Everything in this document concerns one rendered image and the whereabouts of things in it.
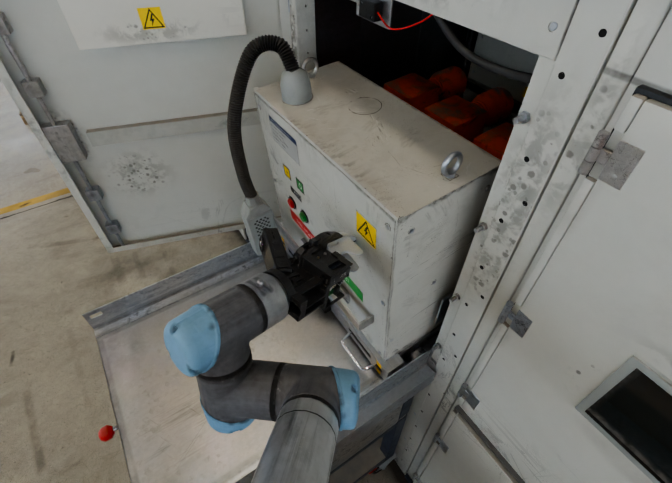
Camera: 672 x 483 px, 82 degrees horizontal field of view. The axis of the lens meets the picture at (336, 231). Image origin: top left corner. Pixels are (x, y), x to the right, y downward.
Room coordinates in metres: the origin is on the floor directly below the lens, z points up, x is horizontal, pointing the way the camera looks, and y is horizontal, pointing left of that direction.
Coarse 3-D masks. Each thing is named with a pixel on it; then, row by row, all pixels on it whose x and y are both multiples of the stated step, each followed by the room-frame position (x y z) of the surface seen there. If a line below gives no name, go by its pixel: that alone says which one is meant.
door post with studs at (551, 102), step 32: (608, 0) 0.41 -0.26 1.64; (576, 32) 0.43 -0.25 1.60; (608, 32) 0.40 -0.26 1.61; (544, 64) 0.45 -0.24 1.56; (576, 64) 0.41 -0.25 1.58; (544, 96) 0.43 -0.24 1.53; (576, 96) 0.40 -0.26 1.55; (544, 128) 0.42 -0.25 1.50; (512, 160) 0.44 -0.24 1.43; (544, 160) 0.40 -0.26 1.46; (512, 192) 0.42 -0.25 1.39; (480, 224) 0.45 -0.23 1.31; (512, 224) 0.41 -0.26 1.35; (480, 256) 0.43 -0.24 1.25; (480, 288) 0.41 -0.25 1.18; (448, 320) 0.45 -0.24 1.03; (448, 352) 0.42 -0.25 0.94; (416, 448) 0.40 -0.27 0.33
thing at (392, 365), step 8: (280, 232) 0.84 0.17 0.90; (288, 248) 0.79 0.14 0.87; (328, 296) 0.60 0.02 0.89; (336, 304) 0.57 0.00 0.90; (336, 312) 0.57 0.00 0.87; (344, 320) 0.54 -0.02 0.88; (352, 328) 0.51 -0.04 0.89; (352, 336) 0.51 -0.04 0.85; (360, 336) 0.48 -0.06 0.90; (360, 344) 0.48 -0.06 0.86; (368, 344) 0.46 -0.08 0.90; (368, 352) 0.45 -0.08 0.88; (376, 352) 0.44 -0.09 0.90; (392, 360) 0.42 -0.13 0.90; (400, 360) 0.42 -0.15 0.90; (384, 368) 0.40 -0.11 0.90; (392, 368) 0.40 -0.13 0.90; (400, 368) 0.41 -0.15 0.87; (384, 376) 0.40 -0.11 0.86
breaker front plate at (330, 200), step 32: (256, 96) 0.80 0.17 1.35; (288, 128) 0.68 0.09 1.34; (288, 160) 0.71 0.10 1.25; (320, 160) 0.58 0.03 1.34; (288, 192) 0.74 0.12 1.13; (320, 192) 0.60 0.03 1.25; (352, 192) 0.50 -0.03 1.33; (288, 224) 0.79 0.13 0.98; (320, 224) 0.61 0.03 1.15; (352, 224) 0.50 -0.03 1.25; (384, 224) 0.43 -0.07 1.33; (352, 256) 0.51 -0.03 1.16; (384, 256) 0.42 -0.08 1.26; (384, 288) 0.42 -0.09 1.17; (384, 320) 0.42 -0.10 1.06; (384, 352) 0.42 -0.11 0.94
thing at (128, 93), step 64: (0, 0) 0.84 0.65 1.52; (64, 0) 0.85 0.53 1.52; (128, 0) 0.88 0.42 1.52; (192, 0) 0.91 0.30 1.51; (256, 0) 0.97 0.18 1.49; (0, 64) 0.80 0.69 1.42; (64, 64) 0.86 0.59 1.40; (128, 64) 0.89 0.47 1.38; (192, 64) 0.93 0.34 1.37; (256, 64) 0.97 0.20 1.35; (64, 128) 0.82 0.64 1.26; (128, 128) 0.86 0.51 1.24; (192, 128) 0.90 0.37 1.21; (256, 128) 0.96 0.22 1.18; (128, 192) 0.86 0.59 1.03; (192, 192) 0.90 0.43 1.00
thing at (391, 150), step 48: (336, 96) 0.76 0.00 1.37; (384, 96) 0.75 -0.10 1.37; (336, 144) 0.59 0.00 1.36; (384, 144) 0.59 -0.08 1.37; (432, 144) 0.58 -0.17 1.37; (384, 192) 0.46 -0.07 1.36; (432, 192) 0.46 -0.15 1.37; (480, 192) 0.50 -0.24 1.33; (432, 240) 0.45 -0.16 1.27; (432, 288) 0.47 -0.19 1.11
